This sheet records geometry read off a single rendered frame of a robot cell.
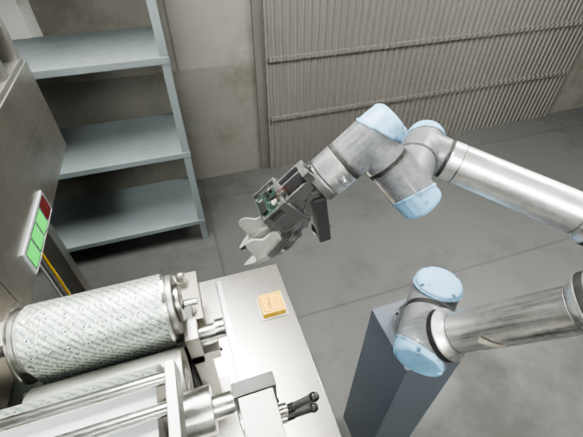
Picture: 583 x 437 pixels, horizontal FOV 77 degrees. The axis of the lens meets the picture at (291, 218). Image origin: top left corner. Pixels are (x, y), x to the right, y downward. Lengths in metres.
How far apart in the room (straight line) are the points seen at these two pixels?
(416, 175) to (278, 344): 0.65
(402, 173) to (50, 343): 0.64
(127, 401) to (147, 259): 2.16
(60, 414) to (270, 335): 0.70
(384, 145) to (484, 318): 0.41
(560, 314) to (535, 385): 1.60
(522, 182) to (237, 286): 0.83
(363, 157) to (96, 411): 0.48
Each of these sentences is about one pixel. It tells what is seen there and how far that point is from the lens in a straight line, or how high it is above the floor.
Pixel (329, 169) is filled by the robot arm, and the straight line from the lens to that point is 0.60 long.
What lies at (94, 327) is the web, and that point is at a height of 1.30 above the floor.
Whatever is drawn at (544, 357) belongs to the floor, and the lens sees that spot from 2.46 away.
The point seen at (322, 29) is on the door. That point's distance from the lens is 2.86.
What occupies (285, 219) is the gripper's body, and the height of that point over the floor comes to 1.43.
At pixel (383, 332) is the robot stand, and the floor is 0.89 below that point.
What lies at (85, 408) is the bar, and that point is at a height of 1.45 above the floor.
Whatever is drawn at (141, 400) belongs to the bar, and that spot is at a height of 1.44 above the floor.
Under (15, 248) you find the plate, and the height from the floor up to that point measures 1.24.
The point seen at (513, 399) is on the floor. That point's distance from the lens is 2.26.
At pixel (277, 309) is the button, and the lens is 1.12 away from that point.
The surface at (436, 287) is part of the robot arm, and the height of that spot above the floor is 1.13.
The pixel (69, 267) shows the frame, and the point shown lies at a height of 0.65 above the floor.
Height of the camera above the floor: 1.86
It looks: 43 degrees down
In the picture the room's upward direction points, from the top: straight up
